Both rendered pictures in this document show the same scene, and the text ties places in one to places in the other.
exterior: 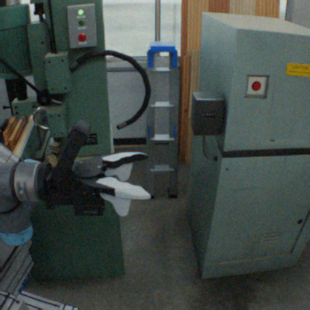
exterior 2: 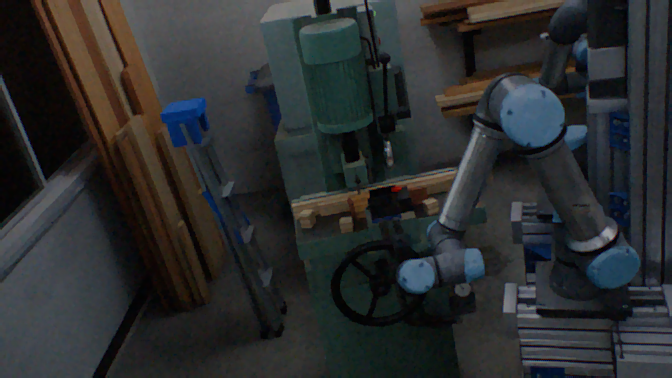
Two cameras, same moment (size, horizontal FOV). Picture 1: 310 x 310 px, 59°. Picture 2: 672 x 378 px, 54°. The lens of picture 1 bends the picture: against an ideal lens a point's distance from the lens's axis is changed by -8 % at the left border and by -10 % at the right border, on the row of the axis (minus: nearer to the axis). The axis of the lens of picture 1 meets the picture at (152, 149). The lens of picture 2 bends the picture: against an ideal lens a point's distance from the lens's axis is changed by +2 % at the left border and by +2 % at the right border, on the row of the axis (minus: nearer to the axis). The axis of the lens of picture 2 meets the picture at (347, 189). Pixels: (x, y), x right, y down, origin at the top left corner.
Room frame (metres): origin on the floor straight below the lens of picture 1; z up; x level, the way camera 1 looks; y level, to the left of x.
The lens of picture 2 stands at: (0.99, 2.52, 1.85)
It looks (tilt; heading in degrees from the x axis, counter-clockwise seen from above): 24 degrees down; 278
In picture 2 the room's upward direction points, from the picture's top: 11 degrees counter-clockwise
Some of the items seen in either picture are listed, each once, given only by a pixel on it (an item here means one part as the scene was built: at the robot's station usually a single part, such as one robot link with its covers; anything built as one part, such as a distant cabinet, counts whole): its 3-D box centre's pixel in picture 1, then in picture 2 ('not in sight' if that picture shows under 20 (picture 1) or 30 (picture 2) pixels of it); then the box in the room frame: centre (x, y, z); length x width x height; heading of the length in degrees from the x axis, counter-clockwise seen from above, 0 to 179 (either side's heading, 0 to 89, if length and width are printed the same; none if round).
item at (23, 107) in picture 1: (28, 107); (355, 170); (1.23, 0.58, 1.03); 0.14 x 0.07 x 0.09; 99
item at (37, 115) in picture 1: (46, 118); (387, 153); (1.12, 0.45, 1.02); 0.12 x 0.03 x 0.12; 99
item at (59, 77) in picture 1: (59, 72); (382, 87); (1.11, 0.37, 1.23); 0.09 x 0.08 x 0.15; 99
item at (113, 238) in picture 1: (69, 212); (381, 318); (1.24, 0.48, 0.36); 0.58 x 0.45 x 0.71; 99
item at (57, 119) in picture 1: (57, 119); (393, 145); (1.10, 0.39, 1.02); 0.09 x 0.07 x 0.12; 9
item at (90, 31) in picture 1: (81, 25); (367, 31); (1.13, 0.26, 1.40); 0.10 x 0.06 x 0.16; 99
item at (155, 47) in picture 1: (161, 125); (230, 222); (1.92, -0.07, 0.58); 0.27 x 0.25 x 1.16; 2
